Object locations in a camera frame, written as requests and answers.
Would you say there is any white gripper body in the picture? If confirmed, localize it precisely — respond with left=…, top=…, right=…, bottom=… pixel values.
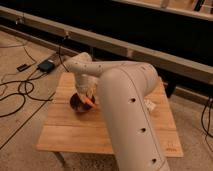
left=76, top=83, right=94, bottom=98

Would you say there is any orange pepper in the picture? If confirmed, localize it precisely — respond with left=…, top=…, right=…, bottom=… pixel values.
left=85, top=97, right=97, bottom=108

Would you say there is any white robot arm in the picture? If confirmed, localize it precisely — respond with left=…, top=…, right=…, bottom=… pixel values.
left=65, top=52, right=170, bottom=171

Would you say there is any purple ceramic bowl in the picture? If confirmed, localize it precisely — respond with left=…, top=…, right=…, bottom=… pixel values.
left=70, top=93, right=91, bottom=113

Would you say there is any black power adapter box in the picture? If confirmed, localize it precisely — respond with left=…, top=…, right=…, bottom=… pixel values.
left=38, top=60, right=55, bottom=73

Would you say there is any wooden table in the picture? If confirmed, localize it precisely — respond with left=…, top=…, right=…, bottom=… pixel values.
left=37, top=73, right=183, bottom=157

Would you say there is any white packaged item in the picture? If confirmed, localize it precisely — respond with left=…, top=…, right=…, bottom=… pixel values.
left=145, top=99, right=156, bottom=111

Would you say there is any small black device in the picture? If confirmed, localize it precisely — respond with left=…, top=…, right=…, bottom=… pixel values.
left=17, top=64, right=30, bottom=72

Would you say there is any long wooden beam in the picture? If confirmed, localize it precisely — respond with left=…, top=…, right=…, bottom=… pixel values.
left=0, top=5, right=213, bottom=85

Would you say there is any black floor cable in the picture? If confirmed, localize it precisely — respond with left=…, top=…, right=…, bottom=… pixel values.
left=0, top=46, right=56, bottom=118

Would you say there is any black cable at right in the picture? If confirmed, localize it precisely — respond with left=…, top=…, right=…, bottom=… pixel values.
left=200, top=96, right=213, bottom=139

